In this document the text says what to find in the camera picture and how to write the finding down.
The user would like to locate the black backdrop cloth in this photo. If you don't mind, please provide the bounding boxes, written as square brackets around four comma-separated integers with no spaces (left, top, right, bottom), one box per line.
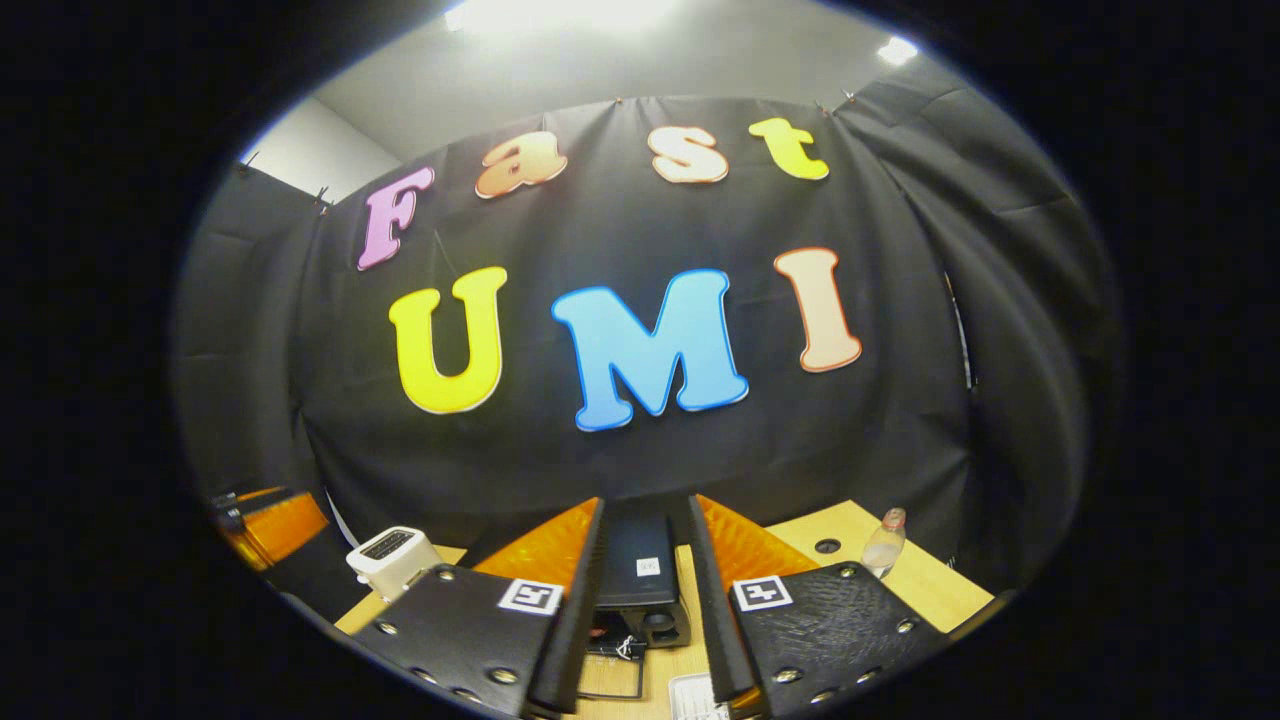
[170,55,1121,601]

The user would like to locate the clear bottle with red label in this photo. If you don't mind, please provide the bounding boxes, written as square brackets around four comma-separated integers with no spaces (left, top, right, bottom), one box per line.
[860,507,908,581]

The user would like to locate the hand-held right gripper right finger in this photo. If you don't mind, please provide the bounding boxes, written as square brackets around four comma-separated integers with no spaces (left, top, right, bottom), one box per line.
[686,493,951,719]

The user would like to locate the large ceiling light panel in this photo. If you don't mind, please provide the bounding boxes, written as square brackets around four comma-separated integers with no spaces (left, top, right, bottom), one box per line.
[445,0,681,36]

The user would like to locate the white rectangular tray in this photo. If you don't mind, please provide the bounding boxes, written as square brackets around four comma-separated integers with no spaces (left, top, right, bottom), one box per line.
[668,672,729,719]

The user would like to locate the white toaster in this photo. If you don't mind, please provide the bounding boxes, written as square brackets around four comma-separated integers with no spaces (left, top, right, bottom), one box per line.
[346,526,443,604]

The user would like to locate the black electric oven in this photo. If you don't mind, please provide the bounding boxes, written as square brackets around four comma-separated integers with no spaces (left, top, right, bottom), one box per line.
[578,500,701,701]

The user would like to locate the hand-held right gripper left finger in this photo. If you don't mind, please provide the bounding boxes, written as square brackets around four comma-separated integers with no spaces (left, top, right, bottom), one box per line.
[350,497,608,719]

